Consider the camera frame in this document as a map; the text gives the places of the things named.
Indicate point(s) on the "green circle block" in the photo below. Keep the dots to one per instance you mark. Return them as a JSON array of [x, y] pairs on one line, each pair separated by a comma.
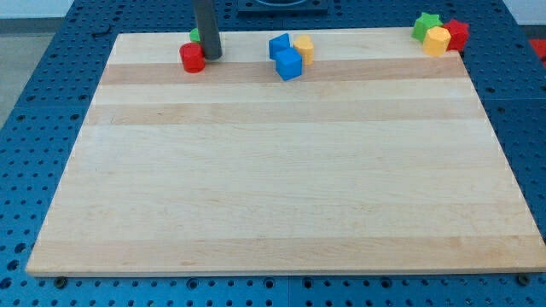
[[194, 36]]

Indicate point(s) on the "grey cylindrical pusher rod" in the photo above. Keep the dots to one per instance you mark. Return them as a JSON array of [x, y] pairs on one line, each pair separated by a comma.
[[207, 25]]

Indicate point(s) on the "blue block rear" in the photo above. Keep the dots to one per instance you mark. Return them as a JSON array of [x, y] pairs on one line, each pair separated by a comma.
[[278, 44]]

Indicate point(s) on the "red object at right edge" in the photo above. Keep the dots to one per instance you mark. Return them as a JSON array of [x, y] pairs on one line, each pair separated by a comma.
[[539, 46]]

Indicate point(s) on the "green star block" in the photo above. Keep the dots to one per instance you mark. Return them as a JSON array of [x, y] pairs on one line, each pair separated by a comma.
[[423, 24]]

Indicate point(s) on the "red star block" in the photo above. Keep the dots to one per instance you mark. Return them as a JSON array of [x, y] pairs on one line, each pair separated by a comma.
[[459, 34]]

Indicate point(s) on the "yellow hexagon block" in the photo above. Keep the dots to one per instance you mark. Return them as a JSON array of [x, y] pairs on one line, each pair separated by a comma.
[[436, 41]]

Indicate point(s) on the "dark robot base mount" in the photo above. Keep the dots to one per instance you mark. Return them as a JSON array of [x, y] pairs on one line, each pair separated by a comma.
[[282, 6]]

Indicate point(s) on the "yellow heart block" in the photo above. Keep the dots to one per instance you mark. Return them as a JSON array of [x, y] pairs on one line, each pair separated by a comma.
[[305, 47]]

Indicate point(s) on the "light wooden board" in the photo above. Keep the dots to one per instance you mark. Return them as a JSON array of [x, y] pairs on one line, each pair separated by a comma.
[[378, 160]]

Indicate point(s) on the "blue cube block front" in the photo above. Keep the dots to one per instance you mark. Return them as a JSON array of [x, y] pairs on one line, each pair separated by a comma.
[[289, 64]]

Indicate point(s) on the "red cylinder block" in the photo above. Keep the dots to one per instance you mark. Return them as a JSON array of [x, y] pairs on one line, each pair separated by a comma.
[[192, 57]]

